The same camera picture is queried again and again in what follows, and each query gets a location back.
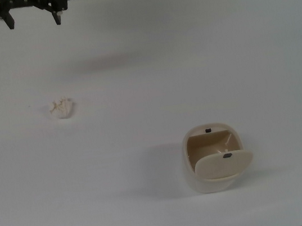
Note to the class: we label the white paper trash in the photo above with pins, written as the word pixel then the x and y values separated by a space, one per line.
pixel 61 108

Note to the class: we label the small cream trash bin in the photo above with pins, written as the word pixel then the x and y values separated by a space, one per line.
pixel 199 177

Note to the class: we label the cream bin swing lid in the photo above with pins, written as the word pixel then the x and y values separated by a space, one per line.
pixel 222 164

